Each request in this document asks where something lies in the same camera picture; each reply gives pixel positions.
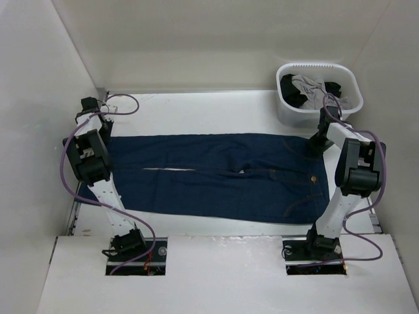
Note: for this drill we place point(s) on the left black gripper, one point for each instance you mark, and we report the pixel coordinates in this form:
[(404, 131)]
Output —
[(110, 123)]

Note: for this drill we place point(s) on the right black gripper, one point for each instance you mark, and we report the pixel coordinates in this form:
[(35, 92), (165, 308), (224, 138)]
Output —
[(316, 149)]

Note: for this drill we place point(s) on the dark blue denim trousers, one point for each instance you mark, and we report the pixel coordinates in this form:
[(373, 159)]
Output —
[(245, 176)]

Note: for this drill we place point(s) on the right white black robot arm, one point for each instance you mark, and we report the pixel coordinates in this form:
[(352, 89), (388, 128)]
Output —
[(361, 170)]

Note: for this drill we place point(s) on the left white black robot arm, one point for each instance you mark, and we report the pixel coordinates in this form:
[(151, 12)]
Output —
[(91, 163)]

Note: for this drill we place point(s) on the grey crumpled garment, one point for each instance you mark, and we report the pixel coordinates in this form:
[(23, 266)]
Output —
[(316, 93)]

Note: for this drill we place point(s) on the white plastic laundry basket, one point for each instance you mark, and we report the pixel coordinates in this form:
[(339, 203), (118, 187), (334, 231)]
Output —
[(327, 72)]

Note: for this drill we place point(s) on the black garment in basket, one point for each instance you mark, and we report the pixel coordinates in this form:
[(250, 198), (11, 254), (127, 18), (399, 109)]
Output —
[(294, 97)]

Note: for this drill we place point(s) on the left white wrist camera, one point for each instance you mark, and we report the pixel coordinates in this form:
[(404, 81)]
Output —
[(109, 108)]

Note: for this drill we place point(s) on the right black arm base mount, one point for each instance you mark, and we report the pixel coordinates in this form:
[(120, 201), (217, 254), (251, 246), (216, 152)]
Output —
[(299, 260)]

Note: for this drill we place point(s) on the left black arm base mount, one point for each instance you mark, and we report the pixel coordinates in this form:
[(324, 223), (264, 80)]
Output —
[(151, 264)]

